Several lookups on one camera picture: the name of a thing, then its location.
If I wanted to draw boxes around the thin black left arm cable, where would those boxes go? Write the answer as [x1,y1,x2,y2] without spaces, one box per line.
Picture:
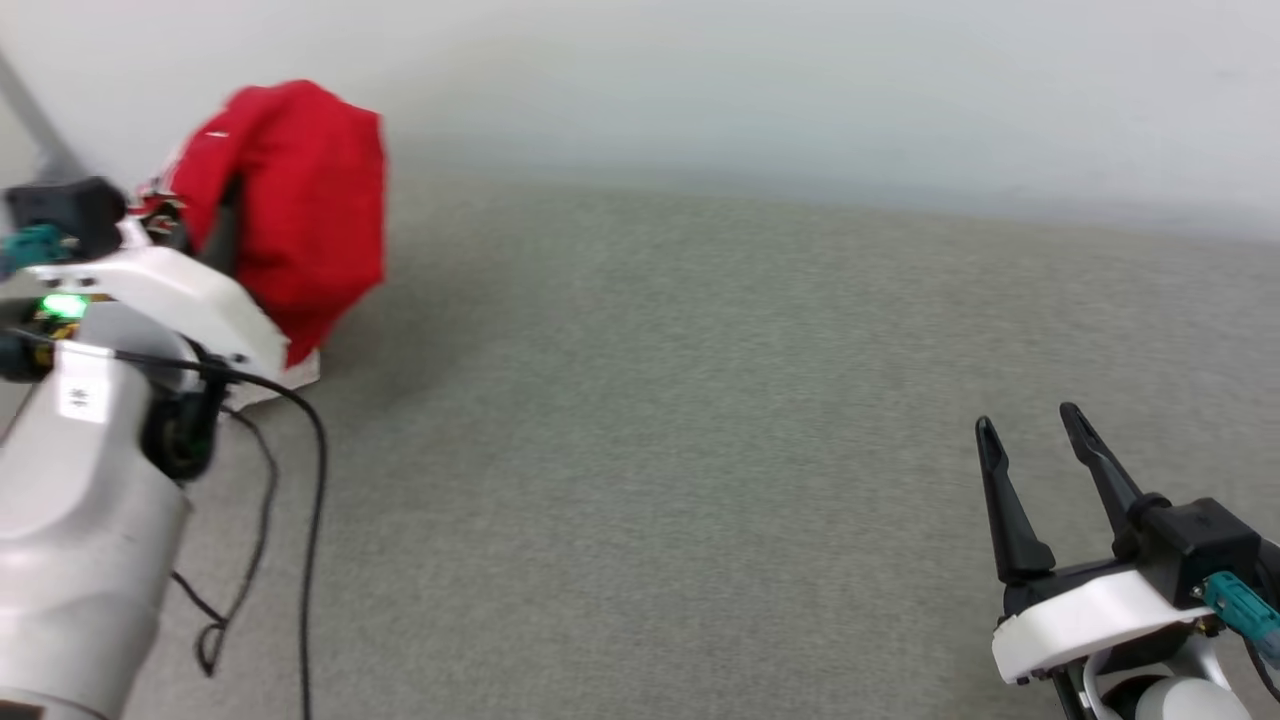
[168,405,280,679]

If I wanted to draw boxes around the red white basketball jersey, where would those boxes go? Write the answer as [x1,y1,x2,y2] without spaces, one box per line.
[135,79,389,411]

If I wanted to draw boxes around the grey fabric sofa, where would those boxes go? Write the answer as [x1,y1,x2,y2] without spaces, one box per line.
[0,165,1280,720]

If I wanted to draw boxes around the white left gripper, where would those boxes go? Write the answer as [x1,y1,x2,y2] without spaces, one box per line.
[22,175,293,379]

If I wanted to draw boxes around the white paper label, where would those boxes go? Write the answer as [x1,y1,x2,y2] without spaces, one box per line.
[57,372,112,424]

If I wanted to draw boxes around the teal right camera connector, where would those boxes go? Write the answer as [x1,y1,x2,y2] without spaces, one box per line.
[1198,571,1280,669]

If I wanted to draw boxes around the teal camera connector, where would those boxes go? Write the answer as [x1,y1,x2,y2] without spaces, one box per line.
[1198,571,1280,669]
[0,224,67,278]

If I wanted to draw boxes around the teal left camera connector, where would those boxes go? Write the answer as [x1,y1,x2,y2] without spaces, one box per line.
[0,224,67,278]

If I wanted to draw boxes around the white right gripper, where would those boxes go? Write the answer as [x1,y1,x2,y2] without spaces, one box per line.
[974,402,1223,689]

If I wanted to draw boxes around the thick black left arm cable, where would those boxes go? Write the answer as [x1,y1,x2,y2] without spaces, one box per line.
[0,333,330,720]

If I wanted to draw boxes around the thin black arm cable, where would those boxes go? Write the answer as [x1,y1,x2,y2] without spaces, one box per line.
[1242,638,1280,703]
[168,405,280,679]

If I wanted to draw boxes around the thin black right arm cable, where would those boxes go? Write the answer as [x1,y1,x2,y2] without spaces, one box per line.
[1242,638,1280,703]

